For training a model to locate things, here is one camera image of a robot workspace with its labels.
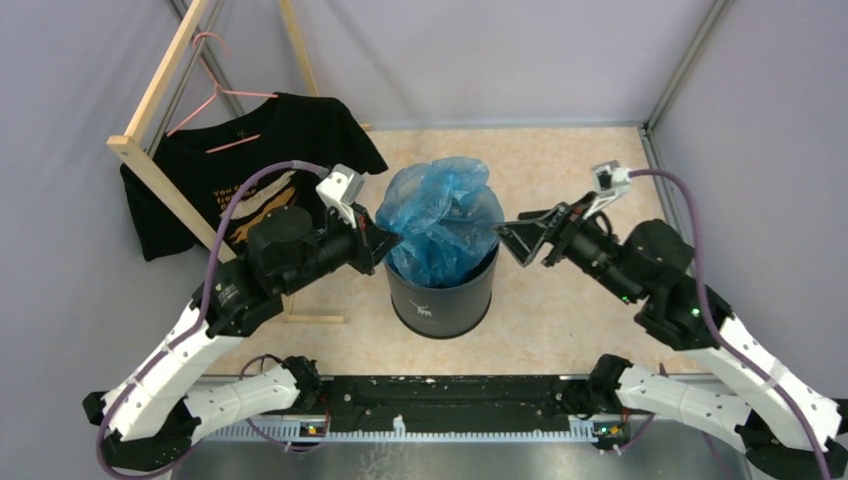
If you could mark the pink clothes hanger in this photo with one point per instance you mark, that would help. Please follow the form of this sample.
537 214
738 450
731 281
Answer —
219 90

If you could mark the dark round trash bin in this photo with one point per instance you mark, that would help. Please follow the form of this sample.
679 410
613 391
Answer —
444 313

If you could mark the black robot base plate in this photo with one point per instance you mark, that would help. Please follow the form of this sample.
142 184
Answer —
453 404

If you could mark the black printed t-shirt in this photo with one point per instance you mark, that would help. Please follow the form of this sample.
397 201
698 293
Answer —
208 165

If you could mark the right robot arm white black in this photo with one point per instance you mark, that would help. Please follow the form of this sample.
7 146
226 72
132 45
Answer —
782 426

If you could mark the wooden clothes rack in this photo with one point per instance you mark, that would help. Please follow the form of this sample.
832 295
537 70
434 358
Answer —
177 193

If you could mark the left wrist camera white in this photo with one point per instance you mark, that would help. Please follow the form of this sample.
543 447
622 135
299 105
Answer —
339 190

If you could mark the aluminium frame rail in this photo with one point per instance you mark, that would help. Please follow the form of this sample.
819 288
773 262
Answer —
437 436

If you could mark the blue plastic trash bag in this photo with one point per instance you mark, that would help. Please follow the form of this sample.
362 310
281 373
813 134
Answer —
445 211

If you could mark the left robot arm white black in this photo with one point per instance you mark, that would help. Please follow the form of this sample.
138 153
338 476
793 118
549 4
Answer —
158 414

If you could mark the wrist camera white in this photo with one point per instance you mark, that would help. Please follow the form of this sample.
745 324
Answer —
611 181
339 190

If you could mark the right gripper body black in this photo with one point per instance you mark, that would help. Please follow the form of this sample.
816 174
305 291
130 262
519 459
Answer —
573 219

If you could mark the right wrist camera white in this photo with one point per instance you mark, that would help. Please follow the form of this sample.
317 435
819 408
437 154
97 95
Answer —
611 181

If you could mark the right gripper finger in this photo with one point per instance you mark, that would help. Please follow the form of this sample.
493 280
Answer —
524 239
563 209

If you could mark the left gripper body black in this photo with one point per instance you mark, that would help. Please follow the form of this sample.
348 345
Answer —
362 258

